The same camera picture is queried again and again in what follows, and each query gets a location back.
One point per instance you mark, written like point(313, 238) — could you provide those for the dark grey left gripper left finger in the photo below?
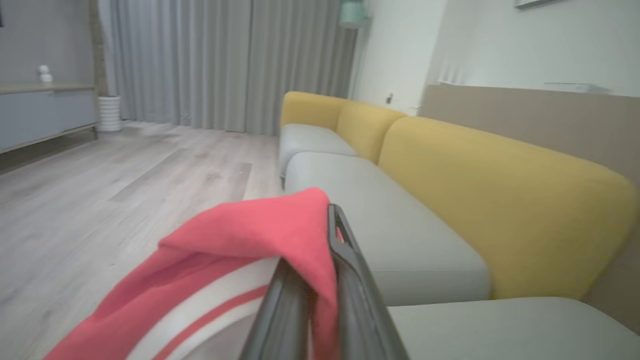
point(285, 320)

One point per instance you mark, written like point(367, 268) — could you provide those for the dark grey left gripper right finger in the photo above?
point(360, 310)

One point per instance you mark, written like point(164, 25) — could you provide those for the red garment with white trim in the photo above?
point(250, 230)

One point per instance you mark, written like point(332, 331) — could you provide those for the medium grey sofa seat cushion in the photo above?
point(390, 220)

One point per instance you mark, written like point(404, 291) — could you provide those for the small grey sofa seat cushion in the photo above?
point(307, 140)

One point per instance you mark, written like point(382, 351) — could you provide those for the large yellow sofa back cushion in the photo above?
point(500, 200)

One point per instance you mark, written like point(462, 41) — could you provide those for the medium yellow sofa back cushion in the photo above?
point(367, 127)

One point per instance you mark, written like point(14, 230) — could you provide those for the small yellow sofa back cushion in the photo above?
point(310, 107)

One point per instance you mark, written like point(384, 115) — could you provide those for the grey pleated curtain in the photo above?
point(225, 60)

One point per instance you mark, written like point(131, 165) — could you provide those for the white ribbed vase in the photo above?
point(109, 113)

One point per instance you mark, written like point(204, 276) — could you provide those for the teal floor lamp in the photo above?
point(353, 12)

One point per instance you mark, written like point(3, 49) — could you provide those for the grey sideboard cabinet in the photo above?
point(40, 112)

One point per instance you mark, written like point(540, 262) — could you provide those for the small white figurine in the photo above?
point(45, 74)

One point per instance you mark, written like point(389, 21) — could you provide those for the framed wall picture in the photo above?
point(535, 3)

